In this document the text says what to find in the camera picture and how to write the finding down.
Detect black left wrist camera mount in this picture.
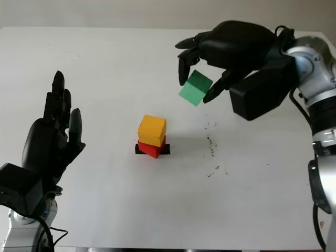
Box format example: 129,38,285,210
0,162,45,215

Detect green cube block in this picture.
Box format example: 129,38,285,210
178,69,214,108

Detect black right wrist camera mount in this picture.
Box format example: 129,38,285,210
229,47,296,122

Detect black tape strip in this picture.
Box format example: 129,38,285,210
134,143,171,156

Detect yellow cube block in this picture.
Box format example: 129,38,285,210
138,114,167,147

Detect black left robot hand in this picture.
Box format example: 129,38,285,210
21,70,87,194

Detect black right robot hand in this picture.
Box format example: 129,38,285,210
175,20,278,103

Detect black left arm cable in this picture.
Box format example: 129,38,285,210
36,214,69,252

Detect red cube block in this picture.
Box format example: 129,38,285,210
138,136,167,160

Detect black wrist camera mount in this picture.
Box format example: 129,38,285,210
229,47,296,122
0,162,45,215

